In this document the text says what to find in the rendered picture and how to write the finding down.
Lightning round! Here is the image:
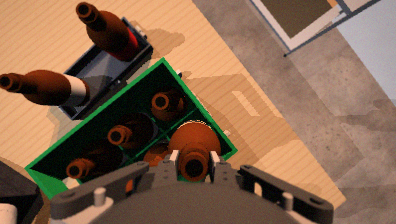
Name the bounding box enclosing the dark green crate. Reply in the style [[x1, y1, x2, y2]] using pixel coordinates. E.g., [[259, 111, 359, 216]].
[[24, 57, 238, 199]]

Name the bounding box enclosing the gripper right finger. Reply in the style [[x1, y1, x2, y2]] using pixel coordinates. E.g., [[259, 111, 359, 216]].
[[209, 151, 334, 224]]

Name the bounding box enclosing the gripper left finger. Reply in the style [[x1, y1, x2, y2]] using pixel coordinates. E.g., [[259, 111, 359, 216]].
[[50, 150, 180, 224]]

